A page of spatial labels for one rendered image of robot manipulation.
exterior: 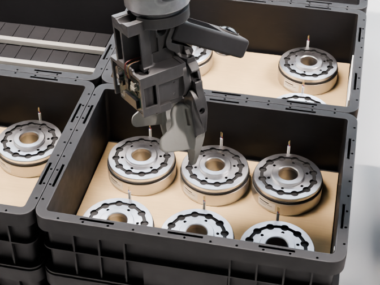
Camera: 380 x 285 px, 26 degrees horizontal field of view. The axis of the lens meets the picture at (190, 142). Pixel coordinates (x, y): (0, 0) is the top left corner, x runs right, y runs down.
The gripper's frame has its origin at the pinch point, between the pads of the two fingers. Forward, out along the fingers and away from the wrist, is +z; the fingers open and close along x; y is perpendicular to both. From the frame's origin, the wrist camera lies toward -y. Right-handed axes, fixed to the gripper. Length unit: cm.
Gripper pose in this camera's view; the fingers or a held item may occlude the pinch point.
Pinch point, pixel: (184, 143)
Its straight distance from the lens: 105.4
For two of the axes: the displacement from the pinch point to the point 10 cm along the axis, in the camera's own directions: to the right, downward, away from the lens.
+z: 0.6, 8.2, 5.7
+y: -8.4, 3.5, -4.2
